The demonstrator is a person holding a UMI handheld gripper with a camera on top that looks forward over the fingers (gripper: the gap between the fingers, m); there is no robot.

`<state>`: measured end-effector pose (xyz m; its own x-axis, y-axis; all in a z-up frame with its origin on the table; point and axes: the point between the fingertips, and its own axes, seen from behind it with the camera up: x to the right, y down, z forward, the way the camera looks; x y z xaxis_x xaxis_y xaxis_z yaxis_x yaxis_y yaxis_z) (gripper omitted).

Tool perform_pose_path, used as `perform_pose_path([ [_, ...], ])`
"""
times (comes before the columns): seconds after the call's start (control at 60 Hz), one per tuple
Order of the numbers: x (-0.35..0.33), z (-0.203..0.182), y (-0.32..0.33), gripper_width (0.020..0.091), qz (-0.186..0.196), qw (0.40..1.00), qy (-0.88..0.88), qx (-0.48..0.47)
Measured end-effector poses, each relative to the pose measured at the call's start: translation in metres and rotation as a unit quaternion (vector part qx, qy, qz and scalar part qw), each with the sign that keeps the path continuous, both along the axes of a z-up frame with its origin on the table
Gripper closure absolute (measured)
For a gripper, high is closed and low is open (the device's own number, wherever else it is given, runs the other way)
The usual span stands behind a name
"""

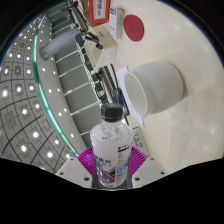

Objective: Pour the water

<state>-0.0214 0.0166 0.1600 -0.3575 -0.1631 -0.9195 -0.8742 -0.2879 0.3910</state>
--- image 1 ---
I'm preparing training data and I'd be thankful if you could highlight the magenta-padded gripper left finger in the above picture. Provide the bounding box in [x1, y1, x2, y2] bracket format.
[54, 146, 96, 189]

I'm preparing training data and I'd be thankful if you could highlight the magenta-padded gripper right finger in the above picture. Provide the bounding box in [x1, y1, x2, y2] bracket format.
[129, 146, 167, 188]

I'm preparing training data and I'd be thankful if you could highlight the clear black-capped drink bottle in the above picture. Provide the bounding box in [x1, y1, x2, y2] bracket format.
[89, 103, 135, 189]

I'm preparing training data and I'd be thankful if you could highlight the group of round ceiling lights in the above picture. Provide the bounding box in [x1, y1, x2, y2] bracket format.
[0, 14, 78, 168]

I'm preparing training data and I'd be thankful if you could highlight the row of black office chairs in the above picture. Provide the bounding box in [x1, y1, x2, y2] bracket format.
[68, 0, 113, 108]

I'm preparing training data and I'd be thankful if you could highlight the long curved conference desk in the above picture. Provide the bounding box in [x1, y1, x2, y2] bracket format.
[73, 2, 112, 105]

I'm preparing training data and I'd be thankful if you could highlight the cream compartment organiser box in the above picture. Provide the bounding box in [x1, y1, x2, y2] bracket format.
[87, 24, 118, 70]

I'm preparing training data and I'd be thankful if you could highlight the flat round red coaster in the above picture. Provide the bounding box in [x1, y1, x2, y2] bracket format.
[123, 14, 145, 43]

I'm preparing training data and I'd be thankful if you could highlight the small white calculator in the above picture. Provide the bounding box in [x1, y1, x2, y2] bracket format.
[108, 7, 125, 41]

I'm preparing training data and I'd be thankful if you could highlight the cardboard box with red label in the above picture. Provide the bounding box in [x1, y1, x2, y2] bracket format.
[87, 0, 111, 27]

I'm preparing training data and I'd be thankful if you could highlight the white mug with yellow handle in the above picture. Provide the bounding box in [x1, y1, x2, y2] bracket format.
[123, 60, 185, 119]

